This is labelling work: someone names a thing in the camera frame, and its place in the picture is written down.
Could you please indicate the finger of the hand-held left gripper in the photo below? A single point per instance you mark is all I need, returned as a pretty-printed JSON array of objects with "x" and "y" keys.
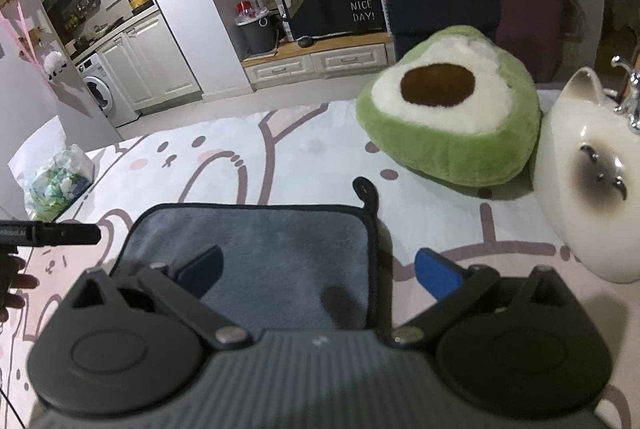
[{"x": 60, "y": 234}]

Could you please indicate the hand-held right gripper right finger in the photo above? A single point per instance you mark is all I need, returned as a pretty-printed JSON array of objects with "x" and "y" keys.
[{"x": 436, "y": 273}]

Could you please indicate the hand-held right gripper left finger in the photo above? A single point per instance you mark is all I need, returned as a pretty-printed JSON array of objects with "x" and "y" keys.
[{"x": 201, "y": 268}]

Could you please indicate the grey towel with dark trim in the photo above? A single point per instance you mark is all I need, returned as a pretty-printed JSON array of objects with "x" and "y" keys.
[{"x": 280, "y": 254}]

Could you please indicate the person's left hand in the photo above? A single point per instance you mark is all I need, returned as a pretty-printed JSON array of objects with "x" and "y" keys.
[{"x": 17, "y": 281}]

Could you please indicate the green white tissue packet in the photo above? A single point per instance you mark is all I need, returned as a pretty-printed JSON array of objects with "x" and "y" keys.
[{"x": 60, "y": 181}]

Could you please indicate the white washing machine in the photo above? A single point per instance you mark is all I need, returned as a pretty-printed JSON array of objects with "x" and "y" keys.
[{"x": 107, "y": 89}]

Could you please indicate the pink white cartoon printed mat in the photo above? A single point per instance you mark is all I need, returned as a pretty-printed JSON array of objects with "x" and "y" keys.
[{"x": 300, "y": 149}]

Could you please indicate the green avocado plush pillow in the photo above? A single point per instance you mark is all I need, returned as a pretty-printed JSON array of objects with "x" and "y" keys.
[{"x": 452, "y": 109}]

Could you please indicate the white plush toy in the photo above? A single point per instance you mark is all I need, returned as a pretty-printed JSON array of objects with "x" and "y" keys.
[{"x": 54, "y": 65}]

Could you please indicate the cream cat plush pillow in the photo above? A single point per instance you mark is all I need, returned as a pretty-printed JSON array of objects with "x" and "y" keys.
[{"x": 595, "y": 189}]

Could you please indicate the white kitchen cabinet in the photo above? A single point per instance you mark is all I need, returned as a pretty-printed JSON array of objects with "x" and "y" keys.
[{"x": 150, "y": 59}]

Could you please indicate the white drawer cabinet wooden top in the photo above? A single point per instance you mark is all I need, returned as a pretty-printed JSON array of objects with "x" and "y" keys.
[{"x": 320, "y": 59}]

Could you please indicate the grey trash bin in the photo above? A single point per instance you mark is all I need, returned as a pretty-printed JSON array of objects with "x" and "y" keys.
[{"x": 257, "y": 34}]

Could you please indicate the yellow pot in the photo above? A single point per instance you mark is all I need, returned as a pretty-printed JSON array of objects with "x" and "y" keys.
[{"x": 140, "y": 0}]

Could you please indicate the black computer mouse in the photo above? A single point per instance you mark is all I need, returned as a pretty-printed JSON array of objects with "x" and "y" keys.
[{"x": 305, "y": 42}]

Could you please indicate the silver metal fixture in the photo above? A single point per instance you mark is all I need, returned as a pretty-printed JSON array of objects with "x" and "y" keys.
[{"x": 629, "y": 101}]

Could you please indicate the maroon fabric box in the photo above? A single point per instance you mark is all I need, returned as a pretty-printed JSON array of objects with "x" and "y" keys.
[{"x": 535, "y": 19}]

